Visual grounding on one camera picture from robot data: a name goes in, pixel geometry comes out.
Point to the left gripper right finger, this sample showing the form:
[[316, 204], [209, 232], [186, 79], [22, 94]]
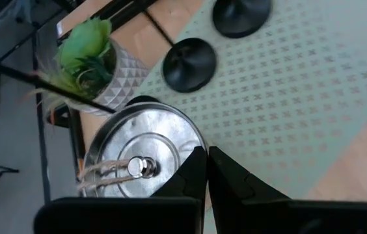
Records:
[[229, 182]]

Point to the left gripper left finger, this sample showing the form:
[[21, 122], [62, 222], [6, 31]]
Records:
[[196, 175]]

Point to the silver candle tin orange label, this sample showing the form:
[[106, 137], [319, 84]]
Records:
[[157, 130]]

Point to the succulent in triangle-pattern pot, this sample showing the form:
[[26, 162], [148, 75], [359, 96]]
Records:
[[128, 78]]

